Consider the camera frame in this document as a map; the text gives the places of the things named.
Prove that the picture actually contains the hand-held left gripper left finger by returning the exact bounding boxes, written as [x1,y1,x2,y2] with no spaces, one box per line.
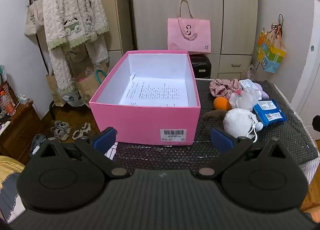
[37,127,130,179]

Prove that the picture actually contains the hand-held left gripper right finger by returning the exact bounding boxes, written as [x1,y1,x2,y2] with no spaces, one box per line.
[197,127,288,179]

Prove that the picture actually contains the white plush toy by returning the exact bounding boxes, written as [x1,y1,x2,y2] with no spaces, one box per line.
[202,108,263,143]

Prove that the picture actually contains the orange soft ball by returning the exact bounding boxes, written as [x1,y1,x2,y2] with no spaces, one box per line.
[213,97,232,111]

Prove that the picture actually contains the pink cardboard box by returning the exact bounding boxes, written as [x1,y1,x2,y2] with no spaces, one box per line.
[89,50,201,145]

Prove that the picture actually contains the blue wet wipes packet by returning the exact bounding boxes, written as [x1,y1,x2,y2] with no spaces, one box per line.
[259,111,287,127]
[252,99,281,114]

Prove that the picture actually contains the clear plastic bag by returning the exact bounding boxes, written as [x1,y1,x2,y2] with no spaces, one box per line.
[229,91,260,111]
[246,64,258,81]

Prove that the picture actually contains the pink floral scrunchie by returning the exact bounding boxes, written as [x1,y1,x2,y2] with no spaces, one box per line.
[209,79,242,99]

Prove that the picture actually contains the white tissue packet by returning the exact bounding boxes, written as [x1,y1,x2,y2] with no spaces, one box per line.
[239,79,258,91]

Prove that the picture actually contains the purple plush toy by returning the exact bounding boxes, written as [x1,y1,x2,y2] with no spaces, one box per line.
[252,83,269,100]

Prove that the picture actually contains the black bubble mat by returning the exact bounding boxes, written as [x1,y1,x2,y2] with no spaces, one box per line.
[110,79,319,164]

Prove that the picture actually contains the white door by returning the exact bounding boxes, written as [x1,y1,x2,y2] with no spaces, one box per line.
[292,0,320,130]

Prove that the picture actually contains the grey sneaker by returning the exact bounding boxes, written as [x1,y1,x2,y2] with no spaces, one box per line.
[54,129,70,141]
[50,121,72,133]

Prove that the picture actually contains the white green patterned bag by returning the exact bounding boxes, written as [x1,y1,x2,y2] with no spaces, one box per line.
[61,88,85,107]

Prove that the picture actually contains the brown paper bag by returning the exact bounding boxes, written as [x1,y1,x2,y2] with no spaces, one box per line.
[75,70,108,107]
[46,69,66,107]

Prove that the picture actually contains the teal bag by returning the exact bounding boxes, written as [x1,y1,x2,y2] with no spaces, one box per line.
[94,69,108,86]

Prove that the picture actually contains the dark cloth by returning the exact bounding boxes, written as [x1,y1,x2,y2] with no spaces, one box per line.
[30,134,47,156]

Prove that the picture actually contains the black suitcase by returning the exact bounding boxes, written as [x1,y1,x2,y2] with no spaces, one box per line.
[189,54,212,79]

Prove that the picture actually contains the cream fluffy pants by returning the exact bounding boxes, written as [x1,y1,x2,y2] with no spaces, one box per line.
[49,36,110,101]

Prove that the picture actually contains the colourful paper gift bag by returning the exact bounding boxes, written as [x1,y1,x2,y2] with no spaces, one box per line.
[257,15,287,74]

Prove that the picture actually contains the wooden nightstand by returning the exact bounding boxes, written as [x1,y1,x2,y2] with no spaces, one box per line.
[0,100,42,165]

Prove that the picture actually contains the yellow patterned blanket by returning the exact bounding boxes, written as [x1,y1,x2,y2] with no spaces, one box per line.
[0,155,25,220]

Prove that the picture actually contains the orange drink bottle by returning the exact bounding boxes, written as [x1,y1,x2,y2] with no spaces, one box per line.
[0,91,16,116]

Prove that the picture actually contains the black coat rack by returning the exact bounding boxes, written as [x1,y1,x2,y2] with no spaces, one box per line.
[28,0,58,120]

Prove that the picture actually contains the pink tote bag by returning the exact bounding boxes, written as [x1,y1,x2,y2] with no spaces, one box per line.
[167,0,212,53]

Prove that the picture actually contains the cream fluffy panda jacket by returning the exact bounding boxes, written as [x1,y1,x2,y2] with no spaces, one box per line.
[42,0,110,51]

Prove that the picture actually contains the beige canvas tote bag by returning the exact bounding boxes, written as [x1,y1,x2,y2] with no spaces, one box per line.
[24,0,47,37]

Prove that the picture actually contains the beige wardrobe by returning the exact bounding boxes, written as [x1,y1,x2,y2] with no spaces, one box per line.
[129,0,258,79]

